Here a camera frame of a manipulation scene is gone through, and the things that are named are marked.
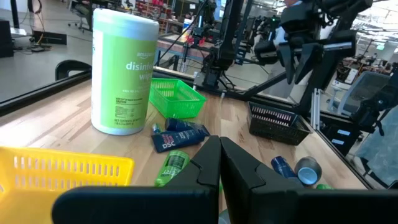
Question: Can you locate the grey deodorant stick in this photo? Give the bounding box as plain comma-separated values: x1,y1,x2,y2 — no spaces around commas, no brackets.
294,156,323,187

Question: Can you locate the green plastic basket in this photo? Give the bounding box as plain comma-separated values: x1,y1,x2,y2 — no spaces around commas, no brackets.
149,77,208,120

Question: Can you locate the grey office chair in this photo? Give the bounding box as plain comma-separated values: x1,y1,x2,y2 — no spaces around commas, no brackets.
328,71,393,116

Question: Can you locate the green disinfecting wipes canister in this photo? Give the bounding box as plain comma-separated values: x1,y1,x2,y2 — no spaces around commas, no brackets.
90,8,160,136

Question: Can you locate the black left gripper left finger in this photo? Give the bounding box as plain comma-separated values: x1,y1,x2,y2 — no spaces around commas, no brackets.
51,135,222,224

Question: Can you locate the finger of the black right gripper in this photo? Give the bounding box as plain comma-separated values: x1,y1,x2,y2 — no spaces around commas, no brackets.
277,42,296,85
294,42,324,85

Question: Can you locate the silver aluminium strut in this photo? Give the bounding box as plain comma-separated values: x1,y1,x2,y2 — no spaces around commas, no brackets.
310,88,322,131

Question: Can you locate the black plastic basket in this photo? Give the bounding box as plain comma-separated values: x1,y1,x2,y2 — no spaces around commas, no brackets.
247,101,313,146

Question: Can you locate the black equipment case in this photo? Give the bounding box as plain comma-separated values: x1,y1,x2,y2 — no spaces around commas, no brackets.
32,29,68,46

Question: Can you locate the black drawer unit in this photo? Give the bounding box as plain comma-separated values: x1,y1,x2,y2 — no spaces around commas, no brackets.
319,113,363,156

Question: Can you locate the black table edge handle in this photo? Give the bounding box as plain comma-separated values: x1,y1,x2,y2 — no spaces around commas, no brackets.
55,59,93,82

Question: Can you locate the background wooden workbench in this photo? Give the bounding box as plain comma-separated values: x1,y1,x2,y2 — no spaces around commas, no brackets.
155,34,218,62

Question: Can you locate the navy blue toiletry tube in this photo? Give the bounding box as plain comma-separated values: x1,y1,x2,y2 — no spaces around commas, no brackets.
150,128,206,154
270,155,304,188
164,117,211,137

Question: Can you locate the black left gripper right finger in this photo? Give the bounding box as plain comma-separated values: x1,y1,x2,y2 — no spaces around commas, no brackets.
220,136,398,224

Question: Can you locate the yellow plastic basket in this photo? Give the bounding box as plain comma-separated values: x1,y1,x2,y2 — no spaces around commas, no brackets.
0,146,136,224

